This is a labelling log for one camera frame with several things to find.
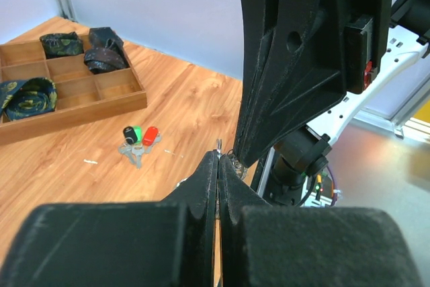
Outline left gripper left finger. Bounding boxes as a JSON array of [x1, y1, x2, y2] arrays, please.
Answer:
[[1, 151, 218, 286]]

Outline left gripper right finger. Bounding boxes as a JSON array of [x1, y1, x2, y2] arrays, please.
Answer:
[[218, 157, 423, 286]]

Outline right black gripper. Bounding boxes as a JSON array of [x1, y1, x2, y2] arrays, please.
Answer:
[[233, 0, 391, 166]]

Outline red capped key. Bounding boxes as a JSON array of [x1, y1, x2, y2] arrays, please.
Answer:
[[142, 126, 162, 153]]

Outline black capped key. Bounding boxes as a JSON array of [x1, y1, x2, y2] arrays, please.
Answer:
[[118, 126, 137, 164]]

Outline green capped key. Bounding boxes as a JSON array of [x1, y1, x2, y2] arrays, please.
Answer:
[[132, 126, 144, 169]]

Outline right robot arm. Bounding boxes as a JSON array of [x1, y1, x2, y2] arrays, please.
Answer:
[[233, 0, 429, 207]]

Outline wooden compartment tray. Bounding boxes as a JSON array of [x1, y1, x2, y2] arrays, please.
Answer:
[[1, 40, 147, 145]]

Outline rolled dark tie lower right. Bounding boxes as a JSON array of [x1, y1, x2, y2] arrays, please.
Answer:
[[84, 27, 130, 75]]

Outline rolled dark tie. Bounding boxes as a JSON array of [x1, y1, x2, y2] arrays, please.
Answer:
[[84, 27, 130, 75], [1, 77, 58, 121], [39, 32, 84, 59]]

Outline rolled dark tie centre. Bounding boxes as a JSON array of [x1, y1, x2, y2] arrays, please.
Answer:
[[1, 77, 58, 121]]

